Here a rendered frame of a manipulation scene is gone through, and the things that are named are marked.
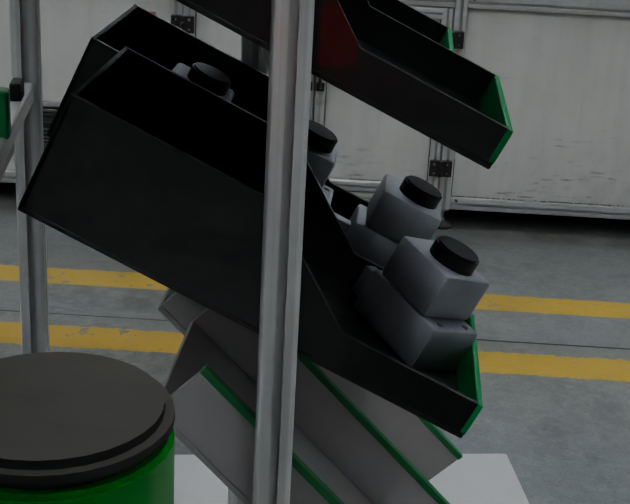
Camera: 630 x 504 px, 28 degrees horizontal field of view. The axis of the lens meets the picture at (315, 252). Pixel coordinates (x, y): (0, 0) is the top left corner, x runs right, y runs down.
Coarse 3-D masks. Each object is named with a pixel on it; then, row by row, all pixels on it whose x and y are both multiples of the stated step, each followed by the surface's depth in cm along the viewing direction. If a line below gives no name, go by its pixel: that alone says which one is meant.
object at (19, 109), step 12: (264, 48) 74; (24, 84) 92; (24, 96) 89; (12, 108) 86; (24, 108) 88; (12, 120) 83; (12, 132) 82; (0, 144) 78; (12, 144) 82; (0, 156) 77; (0, 168) 77
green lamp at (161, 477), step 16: (160, 448) 25; (144, 464) 24; (160, 464) 24; (112, 480) 24; (128, 480) 24; (144, 480) 24; (160, 480) 25; (0, 496) 23; (16, 496) 23; (32, 496) 23; (48, 496) 23; (64, 496) 23; (80, 496) 23; (96, 496) 23; (112, 496) 23; (128, 496) 24; (144, 496) 24; (160, 496) 25
